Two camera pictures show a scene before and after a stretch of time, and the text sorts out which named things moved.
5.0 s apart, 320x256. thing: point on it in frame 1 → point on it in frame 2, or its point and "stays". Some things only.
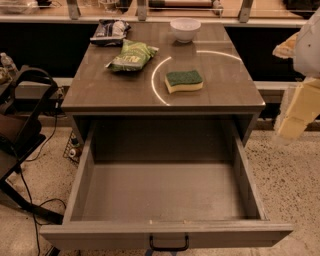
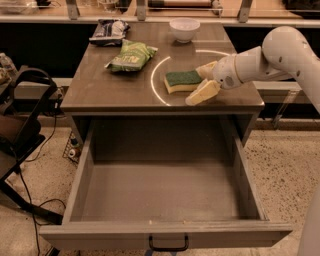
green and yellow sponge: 183,81 stays
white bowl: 185,28 stays
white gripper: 308,50 → 224,72
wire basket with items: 73,150 stays
